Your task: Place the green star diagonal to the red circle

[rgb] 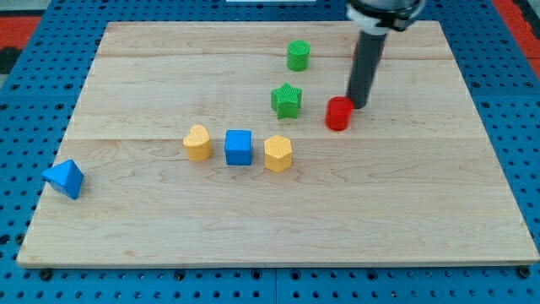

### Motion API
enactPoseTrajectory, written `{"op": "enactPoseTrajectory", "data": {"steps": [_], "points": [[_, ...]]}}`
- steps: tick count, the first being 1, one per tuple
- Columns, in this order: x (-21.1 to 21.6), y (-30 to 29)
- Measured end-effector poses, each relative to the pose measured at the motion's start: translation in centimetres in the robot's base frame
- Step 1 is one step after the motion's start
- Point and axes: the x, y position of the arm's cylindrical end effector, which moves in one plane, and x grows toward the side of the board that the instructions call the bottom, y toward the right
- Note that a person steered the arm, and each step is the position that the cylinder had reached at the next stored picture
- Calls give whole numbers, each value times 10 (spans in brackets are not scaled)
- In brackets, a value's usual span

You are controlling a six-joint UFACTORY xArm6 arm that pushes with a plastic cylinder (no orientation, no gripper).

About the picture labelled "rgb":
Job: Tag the green star block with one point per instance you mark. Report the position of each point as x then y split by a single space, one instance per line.
286 101

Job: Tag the red cylinder block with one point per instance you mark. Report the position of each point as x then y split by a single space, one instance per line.
339 111

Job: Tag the blue cube block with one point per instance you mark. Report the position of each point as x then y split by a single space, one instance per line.
237 147

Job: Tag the green cylinder block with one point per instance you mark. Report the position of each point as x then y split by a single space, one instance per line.
298 55

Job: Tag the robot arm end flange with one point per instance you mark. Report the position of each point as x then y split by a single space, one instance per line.
377 17

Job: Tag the yellow hexagon block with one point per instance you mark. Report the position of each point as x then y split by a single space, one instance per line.
278 153

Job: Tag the blue triangle block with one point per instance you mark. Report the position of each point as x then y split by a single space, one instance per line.
66 178

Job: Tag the yellow heart block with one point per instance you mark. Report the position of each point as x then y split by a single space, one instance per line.
197 143

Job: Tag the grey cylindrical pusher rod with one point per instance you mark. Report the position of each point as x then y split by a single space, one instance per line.
364 68

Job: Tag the red block behind rod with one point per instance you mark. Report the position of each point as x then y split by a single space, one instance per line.
381 51

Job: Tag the wooden board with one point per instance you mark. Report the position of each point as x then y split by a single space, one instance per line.
412 182

